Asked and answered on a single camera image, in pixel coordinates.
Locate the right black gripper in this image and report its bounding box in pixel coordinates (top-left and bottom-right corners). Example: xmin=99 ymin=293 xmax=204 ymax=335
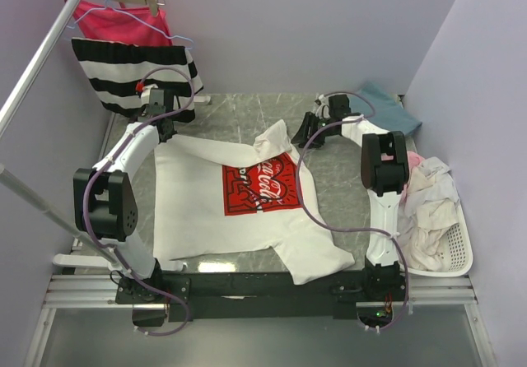
xmin=290 ymin=112 xmax=335 ymax=150

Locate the white coca cola t shirt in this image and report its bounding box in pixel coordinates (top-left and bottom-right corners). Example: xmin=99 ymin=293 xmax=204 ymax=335
xmin=153 ymin=120 xmax=355 ymax=285

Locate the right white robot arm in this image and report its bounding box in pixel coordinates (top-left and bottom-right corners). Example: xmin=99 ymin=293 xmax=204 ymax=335
xmin=291 ymin=92 xmax=409 ymax=300

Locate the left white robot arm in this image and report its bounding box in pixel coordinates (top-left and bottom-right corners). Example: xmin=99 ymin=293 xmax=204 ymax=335
xmin=73 ymin=85 xmax=179 ymax=303

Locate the folded blue t shirt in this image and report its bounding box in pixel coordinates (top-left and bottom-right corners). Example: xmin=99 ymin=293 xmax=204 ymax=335
xmin=357 ymin=82 xmax=422 ymax=136

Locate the black and white striped garment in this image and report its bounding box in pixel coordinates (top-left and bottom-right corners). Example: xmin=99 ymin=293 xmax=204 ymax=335
xmin=72 ymin=38 xmax=203 ymax=123

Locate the pink red garment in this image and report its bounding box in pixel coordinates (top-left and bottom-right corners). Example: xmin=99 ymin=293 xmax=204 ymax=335
xmin=73 ymin=1 xmax=172 ymax=47

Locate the pile of white clothes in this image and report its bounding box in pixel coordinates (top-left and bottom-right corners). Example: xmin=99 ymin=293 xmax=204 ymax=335
xmin=398 ymin=157 xmax=459 ymax=272

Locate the silver clothes rack pole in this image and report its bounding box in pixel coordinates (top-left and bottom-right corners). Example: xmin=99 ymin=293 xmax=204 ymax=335
xmin=1 ymin=0 xmax=118 ymax=265

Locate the white laundry basket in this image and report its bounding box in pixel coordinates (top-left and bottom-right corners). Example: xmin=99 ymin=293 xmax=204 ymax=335
xmin=408 ymin=204 xmax=473 ymax=278

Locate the white rack foot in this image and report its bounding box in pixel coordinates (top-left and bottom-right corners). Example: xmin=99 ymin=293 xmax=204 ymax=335
xmin=53 ymin=253 xmax=187 ymax=272

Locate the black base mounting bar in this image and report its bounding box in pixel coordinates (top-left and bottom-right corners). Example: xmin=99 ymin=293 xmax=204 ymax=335
xmin=115 ymin=270 xmax=408 ymax=322

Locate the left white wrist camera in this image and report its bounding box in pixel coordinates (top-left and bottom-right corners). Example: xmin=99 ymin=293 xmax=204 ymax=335
xmin=136 ymin=81 xmax=158 ymax=105

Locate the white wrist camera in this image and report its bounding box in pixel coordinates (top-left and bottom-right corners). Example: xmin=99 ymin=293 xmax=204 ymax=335
xmin=315 ymin=95 xmax=329 ymax=119
xmin=136 ymin=81 xmax=158 ymax=105

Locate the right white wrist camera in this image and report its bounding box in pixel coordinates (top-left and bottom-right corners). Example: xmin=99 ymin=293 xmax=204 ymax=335
xmin=315 ymin=95 xmax=329 ymax=119

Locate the light blue wire hanger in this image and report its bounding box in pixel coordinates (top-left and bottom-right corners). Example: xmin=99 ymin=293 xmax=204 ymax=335
xmin=67 ymin=0 xmax=194 ymax=49

